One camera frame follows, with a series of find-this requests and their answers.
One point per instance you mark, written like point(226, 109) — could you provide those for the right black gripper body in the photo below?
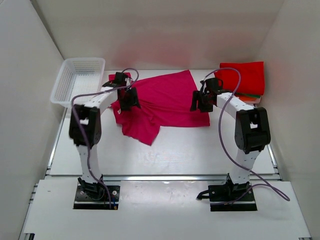
point(204, 95)

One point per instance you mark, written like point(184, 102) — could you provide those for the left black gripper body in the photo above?
point(129, 94)

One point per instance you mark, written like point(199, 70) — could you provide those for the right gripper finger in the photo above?
point(195, 100)
point(206, 106)

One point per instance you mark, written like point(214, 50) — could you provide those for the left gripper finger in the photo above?
point(135, 102)
point(125, 105)

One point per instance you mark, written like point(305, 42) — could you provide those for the magenta t shirt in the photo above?
point(165, 101)

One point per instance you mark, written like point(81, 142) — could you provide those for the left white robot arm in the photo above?
point(85, 129)

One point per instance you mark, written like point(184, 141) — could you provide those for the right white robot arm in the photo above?
point(251, 135)

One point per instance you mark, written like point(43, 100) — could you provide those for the green folded t shirt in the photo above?
point(249, 95)

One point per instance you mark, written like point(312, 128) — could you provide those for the pink folded t shirt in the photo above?
point(257, 100)

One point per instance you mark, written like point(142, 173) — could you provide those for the white plastic basket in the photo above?
point(77, 76)

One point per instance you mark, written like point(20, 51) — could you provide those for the red folded t shirt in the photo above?
point(252, 77)

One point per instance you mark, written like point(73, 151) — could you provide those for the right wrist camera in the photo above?
point(211, 85)

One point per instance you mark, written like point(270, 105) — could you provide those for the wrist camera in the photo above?
point(118, 79)
point(211, 85)

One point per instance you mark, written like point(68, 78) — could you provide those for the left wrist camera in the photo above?
point(118, 79)

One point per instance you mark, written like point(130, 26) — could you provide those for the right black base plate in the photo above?
point(232, 200)

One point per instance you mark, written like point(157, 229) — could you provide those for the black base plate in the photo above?
point(232, 200)
point(97, 200)

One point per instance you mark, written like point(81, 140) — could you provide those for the aluminium rail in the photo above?
point(162, 178)

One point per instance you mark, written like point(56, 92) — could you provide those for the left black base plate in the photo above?
point(97, 200)

